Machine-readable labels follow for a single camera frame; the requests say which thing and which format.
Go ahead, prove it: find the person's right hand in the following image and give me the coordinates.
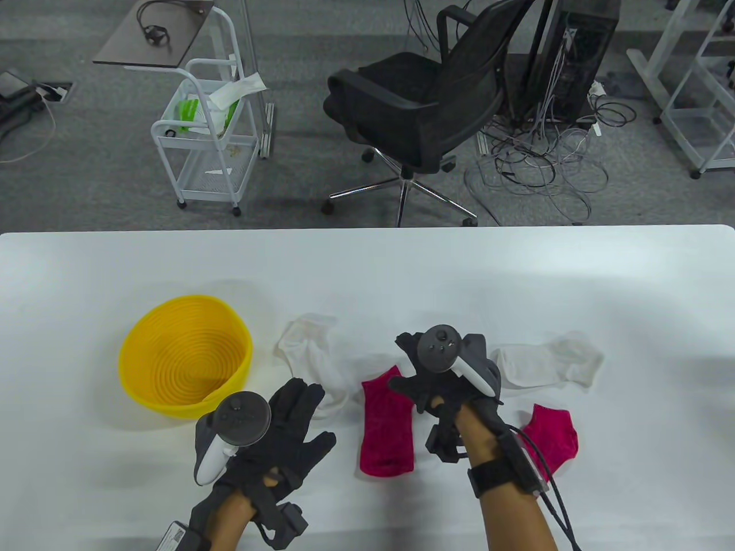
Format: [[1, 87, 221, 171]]
[[389, 332, 506, 425]]

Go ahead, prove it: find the person's left hand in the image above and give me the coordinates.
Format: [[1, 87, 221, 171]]
[[192, 378, 337, 506]]

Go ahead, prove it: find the pink sock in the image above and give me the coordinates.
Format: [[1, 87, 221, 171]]
[[360, 364, 415, 476], [517, 403, 579, 477]]

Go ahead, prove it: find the white sock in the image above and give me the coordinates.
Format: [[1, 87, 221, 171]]
[[277, 314, 352, 418], [493, 331, 605, 391]]

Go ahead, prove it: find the person's right forearm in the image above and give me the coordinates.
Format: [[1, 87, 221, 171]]
[[457, 399, 560, 551]]

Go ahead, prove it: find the person's left forearm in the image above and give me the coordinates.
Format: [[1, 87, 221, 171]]
[[189, 491, 259, 551]]

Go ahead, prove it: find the grey white right hand controller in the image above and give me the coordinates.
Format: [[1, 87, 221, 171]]
[[417, 325, 505, 405]]

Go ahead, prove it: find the grey white hand controller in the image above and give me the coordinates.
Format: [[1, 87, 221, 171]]
[[194, 392, 272, 487], [417, 325, 505, 405]]

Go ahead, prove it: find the black right glove sensor module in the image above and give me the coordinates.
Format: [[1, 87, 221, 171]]
[[426, 410, 469, 463]]

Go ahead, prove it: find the black glove sensor module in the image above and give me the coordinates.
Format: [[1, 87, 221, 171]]
[[426, 410, 469, 463], [258, 501, 308, 545]]

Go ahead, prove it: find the grey white left hand controller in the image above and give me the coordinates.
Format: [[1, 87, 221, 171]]
[[194, 392, 272, 487]]

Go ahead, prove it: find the black left glove sensor module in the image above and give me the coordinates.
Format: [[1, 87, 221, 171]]
[[258, 501, 308, 545]]

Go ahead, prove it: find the black right wrist box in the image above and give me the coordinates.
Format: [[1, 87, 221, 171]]
[[468, 425, 553, 499]]

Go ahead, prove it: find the yellow woven basket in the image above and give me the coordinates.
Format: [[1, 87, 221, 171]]
[[118, 295, 254, 421]]

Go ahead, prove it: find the black labelled left wrist box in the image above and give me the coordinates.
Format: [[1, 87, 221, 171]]
[[155, 521, 210, 551]]

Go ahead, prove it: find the white wheeled cart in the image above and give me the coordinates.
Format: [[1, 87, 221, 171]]
[[151, 6, 260, 217]]

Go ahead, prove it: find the black office chair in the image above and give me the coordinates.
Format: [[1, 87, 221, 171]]
[[322, 0, 537, 227]]

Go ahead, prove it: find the white power strip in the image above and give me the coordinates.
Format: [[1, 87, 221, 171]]
[[587, 80, 608, 138]]

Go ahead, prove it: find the green packet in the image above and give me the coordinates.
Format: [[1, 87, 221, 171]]
[[175, 99, 202, 134]]

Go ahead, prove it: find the white paper sheet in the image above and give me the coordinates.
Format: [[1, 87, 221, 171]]
[[208, 73, 268, 110]]

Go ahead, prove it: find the white metal rack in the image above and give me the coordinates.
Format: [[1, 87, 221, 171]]
[[655, 0, 735, 180]]

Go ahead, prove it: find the black computer tower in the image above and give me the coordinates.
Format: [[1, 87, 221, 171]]
[[525, 0, 622, 124]]

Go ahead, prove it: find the floor socket box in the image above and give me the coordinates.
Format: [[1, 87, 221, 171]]
[[36, 82, 75, 104]]

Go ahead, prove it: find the dark brown side table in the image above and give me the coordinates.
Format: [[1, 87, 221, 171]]
[[93, 0, 216, 69]]

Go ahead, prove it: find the black floor equipment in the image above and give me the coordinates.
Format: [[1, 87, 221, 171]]
[[0, 69, 47, 141]]

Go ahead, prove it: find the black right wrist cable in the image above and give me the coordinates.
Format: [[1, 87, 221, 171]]
[[517, 425, 582, 551]]

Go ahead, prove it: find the tangle of floor cables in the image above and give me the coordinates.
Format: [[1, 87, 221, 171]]
[[464, 86, 637, 226]]

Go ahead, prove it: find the white desk leg frame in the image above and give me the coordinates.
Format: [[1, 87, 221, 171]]
[[626, 0, 713, 110]]

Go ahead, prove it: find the white floor cable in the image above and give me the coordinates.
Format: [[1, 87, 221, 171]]
[[0, 95, 56, 164]]

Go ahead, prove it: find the black coiled cable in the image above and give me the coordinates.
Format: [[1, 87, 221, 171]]
[[137, 0, 173, 48]]

